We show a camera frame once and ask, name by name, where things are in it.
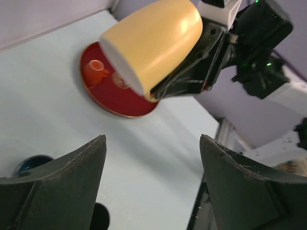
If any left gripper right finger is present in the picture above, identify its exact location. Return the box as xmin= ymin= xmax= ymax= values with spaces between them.
xmin=200 ymin=135 xmax=307 ymax=230

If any small pink cup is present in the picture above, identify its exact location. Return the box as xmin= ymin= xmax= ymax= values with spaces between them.
xmin=82 ymin=59 xmax=110 ymax=85

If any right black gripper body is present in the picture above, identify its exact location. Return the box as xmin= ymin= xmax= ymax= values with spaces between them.
xmin=187 ymin=21 xmax=230 ymax=95

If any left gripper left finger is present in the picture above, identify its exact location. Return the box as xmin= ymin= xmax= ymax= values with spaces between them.
xmin=0 ymin=135 xmax=106 ymax=230

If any yellow mug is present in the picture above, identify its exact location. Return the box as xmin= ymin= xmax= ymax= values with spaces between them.
xmin=99 ymin=0 xmax=202 ymax=96

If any red round tray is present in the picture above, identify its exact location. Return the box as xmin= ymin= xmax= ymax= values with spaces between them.
xmin=80 ymin=42 xmax=158 ymax=117

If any right aluminium frame post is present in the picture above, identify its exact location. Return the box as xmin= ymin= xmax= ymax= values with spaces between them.
xmin=215 ymin=117 xmax=254 ymax=154

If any brown mug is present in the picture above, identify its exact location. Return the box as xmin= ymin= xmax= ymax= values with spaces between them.
xmin=89 ymin=203 xmax=110 ymax=230

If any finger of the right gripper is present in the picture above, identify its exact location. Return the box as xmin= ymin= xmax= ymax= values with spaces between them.
xmin=150 ymin=48 xmax=216 ymax=100

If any blue mug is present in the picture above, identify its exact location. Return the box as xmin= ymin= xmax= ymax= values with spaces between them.
xmin=12 ymin=155 xmax=54 ymax=176

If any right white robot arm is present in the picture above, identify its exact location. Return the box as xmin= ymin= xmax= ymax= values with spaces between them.
xmin=150 ymin=0 xmax=307 ymax=146

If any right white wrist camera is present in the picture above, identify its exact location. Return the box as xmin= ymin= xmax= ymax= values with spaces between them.
xmin=197 ymin=0 xmax=242 ymax=31

